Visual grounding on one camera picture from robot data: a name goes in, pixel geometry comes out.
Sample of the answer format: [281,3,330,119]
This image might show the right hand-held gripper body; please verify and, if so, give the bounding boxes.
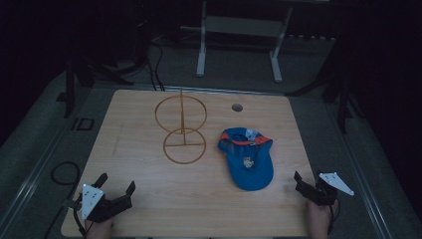
[296,171,355,207]

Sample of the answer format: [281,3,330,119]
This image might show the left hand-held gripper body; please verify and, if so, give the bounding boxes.
[80,183,133,224]

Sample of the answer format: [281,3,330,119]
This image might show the blue cap with orange band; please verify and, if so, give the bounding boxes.
[217,126,276,192]

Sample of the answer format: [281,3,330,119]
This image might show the gold wire hat stand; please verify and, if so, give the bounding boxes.
[154,87,209,165]

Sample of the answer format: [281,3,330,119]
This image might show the person's left hand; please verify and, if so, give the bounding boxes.
[84,214,115,239]

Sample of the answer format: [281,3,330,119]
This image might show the person's right hand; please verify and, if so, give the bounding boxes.
[306,198,340,239]

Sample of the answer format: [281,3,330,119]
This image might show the black tripod stand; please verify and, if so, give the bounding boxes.
[55,19,150,120]
[284,39,366,134]

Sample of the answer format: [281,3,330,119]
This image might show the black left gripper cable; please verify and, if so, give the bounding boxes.
[72,193,88,238]

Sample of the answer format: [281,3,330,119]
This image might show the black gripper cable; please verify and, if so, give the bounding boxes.
[326,198,341,236]
[72,193,88,238]

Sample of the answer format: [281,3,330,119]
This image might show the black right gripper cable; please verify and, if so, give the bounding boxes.
[326,198,341,236]

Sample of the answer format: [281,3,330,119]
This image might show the black cable loop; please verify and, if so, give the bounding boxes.
[50,160,82,186]

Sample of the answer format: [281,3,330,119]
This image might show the black rectangular floor bracket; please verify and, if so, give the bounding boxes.
[70,117,97,131]

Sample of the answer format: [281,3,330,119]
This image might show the black floor cables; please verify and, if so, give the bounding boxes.
[145,41,167,93]

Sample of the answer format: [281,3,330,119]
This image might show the white metal frame stand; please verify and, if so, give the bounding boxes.
[179,0,295,84]

